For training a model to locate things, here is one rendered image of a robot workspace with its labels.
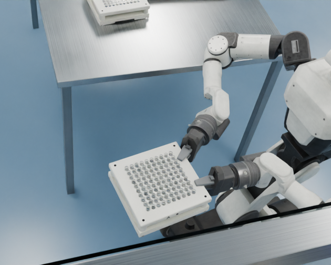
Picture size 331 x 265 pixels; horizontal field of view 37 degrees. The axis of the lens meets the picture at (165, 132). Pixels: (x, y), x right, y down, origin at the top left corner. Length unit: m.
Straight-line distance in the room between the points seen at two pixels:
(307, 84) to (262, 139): 1.52
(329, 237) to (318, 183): 2.37
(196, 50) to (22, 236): 1.29
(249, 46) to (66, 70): 0.77
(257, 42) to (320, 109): 0.35
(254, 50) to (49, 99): 1.72
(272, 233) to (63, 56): 1.59
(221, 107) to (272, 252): 1.07
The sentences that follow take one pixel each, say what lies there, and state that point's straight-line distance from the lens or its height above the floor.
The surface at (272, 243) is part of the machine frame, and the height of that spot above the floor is 1.75.
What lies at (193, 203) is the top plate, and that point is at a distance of 1.54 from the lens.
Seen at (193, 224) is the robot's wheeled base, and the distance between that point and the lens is 2.47.
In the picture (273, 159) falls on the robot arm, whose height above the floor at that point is 1.12.
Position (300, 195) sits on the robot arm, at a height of 1.10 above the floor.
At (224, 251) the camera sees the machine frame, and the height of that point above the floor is 1.75.
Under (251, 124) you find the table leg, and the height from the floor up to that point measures 0.37.
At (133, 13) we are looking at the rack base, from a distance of 2.39.
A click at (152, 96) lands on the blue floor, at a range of 3.29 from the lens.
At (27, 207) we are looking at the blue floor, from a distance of 2.78.
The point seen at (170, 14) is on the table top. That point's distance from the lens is 2.46.
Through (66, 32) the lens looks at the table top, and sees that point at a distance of 2.31.
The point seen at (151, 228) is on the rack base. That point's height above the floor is 1.04.
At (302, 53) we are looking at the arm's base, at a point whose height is 1.28.
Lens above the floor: 2.38
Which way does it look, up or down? 50 degrees down
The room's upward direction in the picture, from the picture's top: 11 degrees clockwise
